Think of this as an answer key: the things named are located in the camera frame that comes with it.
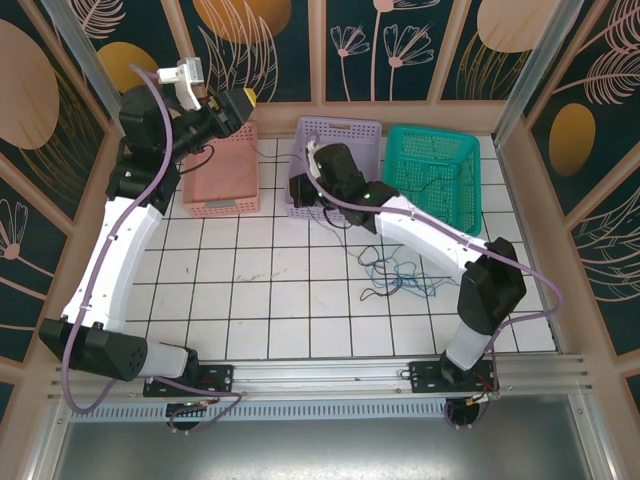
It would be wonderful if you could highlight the reflective metal sheet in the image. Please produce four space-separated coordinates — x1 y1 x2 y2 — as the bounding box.
27 419 619 480

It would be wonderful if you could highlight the black left camera cable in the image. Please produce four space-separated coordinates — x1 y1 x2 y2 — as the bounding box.
178 143 216 175

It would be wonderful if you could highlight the black camera cable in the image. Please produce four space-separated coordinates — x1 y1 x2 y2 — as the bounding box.
321 206 353 232
178 143 216 175

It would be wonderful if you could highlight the purple plastic basket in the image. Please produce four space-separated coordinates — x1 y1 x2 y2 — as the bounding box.
283 115 384 224

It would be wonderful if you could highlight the aluminium mounting rail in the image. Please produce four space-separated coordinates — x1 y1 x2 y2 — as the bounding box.
47 352 594 401

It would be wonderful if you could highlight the slotted grey cable duct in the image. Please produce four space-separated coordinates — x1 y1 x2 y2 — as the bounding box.
67 402 451 424

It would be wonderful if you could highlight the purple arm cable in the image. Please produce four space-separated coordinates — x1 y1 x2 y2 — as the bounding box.
62 63 244 435
294 132 566 431

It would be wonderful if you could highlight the thin black cable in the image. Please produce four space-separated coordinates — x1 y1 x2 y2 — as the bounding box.
357 243 401 269
399 160 464 201
359 284 404 302

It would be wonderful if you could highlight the teal plastic basket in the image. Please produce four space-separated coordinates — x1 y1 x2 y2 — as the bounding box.
377 124 484 239

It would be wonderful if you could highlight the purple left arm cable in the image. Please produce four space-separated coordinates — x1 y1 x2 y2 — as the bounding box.
62 63 244 435

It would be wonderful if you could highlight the thin tan cable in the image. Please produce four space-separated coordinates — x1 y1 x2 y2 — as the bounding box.
197 152 251 184

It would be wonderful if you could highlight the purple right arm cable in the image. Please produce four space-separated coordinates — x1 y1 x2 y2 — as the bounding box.
294 132 566 431

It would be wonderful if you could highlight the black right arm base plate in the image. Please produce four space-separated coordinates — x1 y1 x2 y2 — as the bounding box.
408 359 501 396

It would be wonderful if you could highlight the black right camera cable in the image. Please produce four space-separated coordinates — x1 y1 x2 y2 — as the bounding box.
321 206 353 232

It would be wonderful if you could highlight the pink plastic basket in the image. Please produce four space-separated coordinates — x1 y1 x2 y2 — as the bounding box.
182 122 262 219

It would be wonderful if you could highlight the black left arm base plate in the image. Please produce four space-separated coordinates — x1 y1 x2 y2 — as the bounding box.
143 363 236 399

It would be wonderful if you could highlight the aluminium frame post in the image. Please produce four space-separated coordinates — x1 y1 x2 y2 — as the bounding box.
39 0 126 121
490 0 586 147

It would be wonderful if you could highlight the thin blue cable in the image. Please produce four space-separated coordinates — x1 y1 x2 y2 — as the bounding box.
394 244 459 299
248 141 366 266
367 257 441 301

